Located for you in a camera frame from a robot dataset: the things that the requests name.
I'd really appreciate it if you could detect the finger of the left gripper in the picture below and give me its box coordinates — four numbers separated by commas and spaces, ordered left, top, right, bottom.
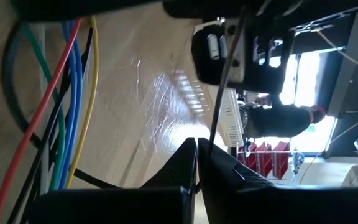
11, 0, 164, 22

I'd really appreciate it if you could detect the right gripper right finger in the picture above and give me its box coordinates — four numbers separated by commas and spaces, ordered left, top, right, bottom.
196, 136, 358, 224

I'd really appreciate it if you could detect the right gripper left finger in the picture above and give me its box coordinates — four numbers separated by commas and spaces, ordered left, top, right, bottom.
26, 136, 198, 224

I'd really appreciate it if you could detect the black zip tie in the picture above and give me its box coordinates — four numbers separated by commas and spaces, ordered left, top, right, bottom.
194, 4, 250, 194

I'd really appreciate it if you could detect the bundle of coloured cables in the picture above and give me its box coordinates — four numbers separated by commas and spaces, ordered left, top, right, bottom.
1, 23, 121, 190
22, 26, 65, 191

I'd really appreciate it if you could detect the yellow cable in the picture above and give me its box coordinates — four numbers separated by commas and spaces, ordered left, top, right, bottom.
66, 14, 100, 189

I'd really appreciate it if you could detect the black cable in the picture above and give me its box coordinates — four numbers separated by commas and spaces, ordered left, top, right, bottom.
9, 27, 94, 224

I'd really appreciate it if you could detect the person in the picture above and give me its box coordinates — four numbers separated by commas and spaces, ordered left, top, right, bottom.
244, 94, 328, 139

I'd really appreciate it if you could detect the red storage bin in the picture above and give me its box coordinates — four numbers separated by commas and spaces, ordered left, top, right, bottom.
272, 141, 291, 181
255, 141, 273, 179
237, 142, 257, 175

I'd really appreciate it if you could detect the white slotted cable duct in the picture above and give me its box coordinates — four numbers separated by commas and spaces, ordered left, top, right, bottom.
218, 88, 246, 149

